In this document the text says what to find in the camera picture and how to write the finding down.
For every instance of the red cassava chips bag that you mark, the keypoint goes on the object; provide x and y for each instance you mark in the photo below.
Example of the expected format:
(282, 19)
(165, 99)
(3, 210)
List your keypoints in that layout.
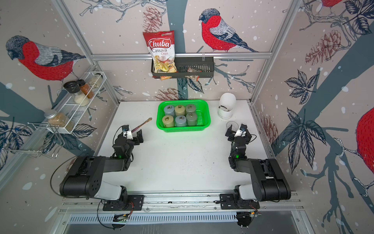
(161, 46)

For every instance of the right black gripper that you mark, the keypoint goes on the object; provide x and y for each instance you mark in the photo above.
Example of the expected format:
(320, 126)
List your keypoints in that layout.
(232, 134)

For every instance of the orange spice bottle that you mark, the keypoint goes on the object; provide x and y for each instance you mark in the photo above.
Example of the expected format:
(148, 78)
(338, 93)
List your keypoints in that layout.
(85, 88)

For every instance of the clear glass cup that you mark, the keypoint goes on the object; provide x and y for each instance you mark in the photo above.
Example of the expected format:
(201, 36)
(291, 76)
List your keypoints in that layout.
(234, 125)

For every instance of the white wire spice rack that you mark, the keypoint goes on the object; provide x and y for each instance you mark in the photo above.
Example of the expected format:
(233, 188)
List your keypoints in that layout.
(73, 111)

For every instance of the black lid spice jar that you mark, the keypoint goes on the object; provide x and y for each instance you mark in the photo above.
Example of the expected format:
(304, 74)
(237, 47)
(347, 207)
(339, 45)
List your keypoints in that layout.
(78, 96)

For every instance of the black hanging wall basket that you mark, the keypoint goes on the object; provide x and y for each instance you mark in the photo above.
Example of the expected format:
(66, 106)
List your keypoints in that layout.
(205, 64)

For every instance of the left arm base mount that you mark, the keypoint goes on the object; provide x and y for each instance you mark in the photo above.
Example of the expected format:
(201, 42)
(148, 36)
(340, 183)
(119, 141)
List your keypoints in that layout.
(133, 203)

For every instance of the pale spice jar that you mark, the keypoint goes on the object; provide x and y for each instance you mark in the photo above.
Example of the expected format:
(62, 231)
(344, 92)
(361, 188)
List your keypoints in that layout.
(96, 80)

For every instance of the blue canister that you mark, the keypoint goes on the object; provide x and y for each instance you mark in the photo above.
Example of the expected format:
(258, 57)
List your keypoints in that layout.
(169, 110)
(180, 121)

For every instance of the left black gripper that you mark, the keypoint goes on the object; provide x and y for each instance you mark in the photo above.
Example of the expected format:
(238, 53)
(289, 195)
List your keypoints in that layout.
(137, 142)

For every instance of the silver lid spice jar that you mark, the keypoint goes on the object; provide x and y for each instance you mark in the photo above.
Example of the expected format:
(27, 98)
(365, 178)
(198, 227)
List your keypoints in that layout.
(59, 119)

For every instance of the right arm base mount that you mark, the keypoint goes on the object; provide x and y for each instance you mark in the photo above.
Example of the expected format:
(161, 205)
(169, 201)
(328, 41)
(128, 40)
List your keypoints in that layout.
(232, 201)

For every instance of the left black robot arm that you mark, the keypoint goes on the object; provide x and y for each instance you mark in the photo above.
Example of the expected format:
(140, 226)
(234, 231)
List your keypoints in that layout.
(85, 177)

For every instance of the small snack packet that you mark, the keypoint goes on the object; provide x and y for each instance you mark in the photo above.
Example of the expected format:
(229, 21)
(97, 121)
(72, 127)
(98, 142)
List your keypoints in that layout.
(193, 70)

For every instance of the green plastic basket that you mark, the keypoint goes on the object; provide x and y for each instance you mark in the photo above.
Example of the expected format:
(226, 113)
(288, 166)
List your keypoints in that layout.
(202, 111)

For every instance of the white round lamp device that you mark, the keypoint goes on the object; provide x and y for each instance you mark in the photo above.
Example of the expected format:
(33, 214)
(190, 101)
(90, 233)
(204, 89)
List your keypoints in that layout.
(226, 105)

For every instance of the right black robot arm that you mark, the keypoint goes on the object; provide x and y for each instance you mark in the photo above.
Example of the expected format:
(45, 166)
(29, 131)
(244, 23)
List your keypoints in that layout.
(268, 183)

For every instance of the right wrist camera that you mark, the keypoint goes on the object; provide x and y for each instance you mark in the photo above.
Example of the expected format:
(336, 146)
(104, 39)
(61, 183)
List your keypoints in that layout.
(241, 132)

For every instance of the green canister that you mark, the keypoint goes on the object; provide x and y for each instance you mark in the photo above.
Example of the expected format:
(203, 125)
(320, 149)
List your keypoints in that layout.
(190, 108)
(191, 119)

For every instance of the yellow canister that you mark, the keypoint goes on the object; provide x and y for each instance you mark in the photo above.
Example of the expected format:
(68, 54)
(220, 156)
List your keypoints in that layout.
(168, 121)
(180, 110)

